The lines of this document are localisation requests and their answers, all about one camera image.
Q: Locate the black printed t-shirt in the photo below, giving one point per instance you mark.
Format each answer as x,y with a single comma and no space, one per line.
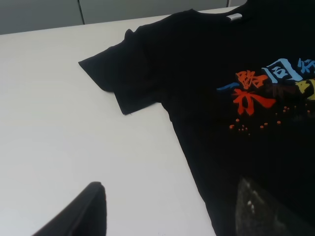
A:
239,88

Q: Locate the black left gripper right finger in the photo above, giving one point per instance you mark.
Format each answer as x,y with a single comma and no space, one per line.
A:
260,214

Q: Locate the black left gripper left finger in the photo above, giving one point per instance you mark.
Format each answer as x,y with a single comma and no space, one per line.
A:
86,215

